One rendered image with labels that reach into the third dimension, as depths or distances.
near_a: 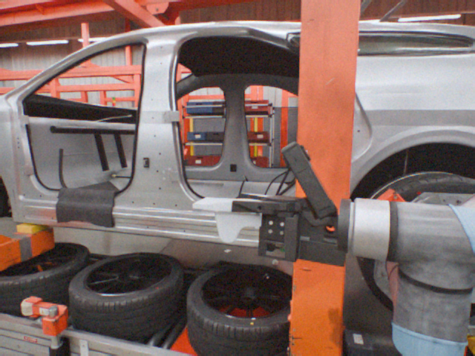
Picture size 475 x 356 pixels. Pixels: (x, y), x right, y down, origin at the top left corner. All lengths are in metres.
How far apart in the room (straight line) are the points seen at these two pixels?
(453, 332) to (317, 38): 0.76
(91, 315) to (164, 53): 1.46
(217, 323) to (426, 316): 1.11
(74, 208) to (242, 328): 1.28
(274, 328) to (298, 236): 1.05
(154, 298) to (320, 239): 1.38
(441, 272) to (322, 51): 0.69
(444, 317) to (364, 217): 0.13
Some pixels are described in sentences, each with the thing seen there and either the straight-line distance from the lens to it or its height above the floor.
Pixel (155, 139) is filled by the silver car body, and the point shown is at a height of 1.32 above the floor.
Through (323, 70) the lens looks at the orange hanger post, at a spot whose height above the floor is 1.53.
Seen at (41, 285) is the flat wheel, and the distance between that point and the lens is 2.16.
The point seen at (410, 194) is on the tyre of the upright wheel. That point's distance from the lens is 1.35.
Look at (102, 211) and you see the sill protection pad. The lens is 1.93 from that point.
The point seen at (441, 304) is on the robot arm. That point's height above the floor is 1.15.
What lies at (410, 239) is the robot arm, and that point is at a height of 1.22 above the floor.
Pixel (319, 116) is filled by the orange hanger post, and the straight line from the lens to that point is 0.90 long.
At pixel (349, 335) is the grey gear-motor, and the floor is 0.43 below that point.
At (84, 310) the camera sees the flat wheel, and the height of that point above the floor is 0.44.
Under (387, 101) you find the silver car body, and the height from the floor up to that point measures 1.49.
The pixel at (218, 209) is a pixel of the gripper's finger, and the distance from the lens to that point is 0.37.
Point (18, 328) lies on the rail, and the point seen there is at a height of 0.36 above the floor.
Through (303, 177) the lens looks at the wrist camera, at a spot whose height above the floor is 1.28.
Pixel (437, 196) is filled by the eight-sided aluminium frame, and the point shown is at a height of 1.12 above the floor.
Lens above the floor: 1.33
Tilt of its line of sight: 8 degrees down
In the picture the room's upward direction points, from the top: straight up
